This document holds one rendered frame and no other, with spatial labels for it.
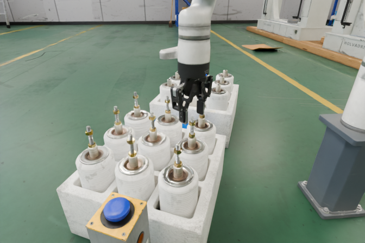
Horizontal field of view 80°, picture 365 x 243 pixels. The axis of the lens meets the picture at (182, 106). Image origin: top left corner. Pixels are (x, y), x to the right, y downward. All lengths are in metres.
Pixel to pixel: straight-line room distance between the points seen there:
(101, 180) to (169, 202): 0.20
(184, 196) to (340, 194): 0.50
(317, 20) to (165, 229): 3.63
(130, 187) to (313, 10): 3.56
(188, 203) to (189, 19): 0.40
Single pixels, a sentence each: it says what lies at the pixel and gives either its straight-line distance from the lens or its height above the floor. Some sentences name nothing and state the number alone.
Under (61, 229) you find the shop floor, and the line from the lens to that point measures 0.84.
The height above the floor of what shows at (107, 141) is 0.24.
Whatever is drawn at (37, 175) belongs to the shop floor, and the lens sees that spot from 1.06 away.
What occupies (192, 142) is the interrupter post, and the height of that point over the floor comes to 0.27.
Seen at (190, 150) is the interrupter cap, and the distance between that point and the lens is 0.60.
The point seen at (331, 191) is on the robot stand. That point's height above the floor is 0.09.
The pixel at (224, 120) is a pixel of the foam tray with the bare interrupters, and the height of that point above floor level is 0.15.
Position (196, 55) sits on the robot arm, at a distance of 0.47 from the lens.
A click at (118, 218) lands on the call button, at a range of 0.38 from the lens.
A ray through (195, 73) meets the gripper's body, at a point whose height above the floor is 0.48.
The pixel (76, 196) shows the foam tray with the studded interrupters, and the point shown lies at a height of 0.18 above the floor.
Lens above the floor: 0.62
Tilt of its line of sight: 26 degrees down
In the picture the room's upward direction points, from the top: straight up
